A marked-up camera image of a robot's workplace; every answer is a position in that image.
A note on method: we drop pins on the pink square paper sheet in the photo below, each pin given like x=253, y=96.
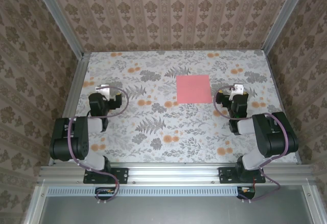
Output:
x=192, y=89

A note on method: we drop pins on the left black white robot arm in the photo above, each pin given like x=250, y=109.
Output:
x=76, y=137

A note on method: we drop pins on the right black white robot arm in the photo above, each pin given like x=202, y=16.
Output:
x=270, y=137

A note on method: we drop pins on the grey metal sheet panel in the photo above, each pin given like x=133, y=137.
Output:
x=178, y=211

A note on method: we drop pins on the floral patterned table cover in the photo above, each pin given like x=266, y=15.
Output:
x=153, y=144

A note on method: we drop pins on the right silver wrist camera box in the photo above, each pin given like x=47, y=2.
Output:
x=237, y=88

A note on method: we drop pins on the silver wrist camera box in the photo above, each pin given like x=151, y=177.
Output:
x=104, y=91
x=237, y=88

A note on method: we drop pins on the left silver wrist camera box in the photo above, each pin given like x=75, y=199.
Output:
x=104, y=91

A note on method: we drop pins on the aluminium table side rail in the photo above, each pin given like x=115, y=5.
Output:
x=74, y=88
x=283, y=106

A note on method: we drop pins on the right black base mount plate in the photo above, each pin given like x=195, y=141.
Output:
x=224, y=175

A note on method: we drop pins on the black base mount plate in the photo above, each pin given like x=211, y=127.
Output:
x=122, y=175
x=224, y=175

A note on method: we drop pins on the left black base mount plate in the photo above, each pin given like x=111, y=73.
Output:
x=122, y=175

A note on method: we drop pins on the slanted aluminium frame post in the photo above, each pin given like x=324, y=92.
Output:
x=58, y=17
x=286, y=14

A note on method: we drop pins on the long aluminium base rail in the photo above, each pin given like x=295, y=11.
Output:
x=173, y=174

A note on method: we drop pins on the lower aluminium frame profile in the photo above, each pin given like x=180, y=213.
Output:
x=315, y=203
x=34, y=206

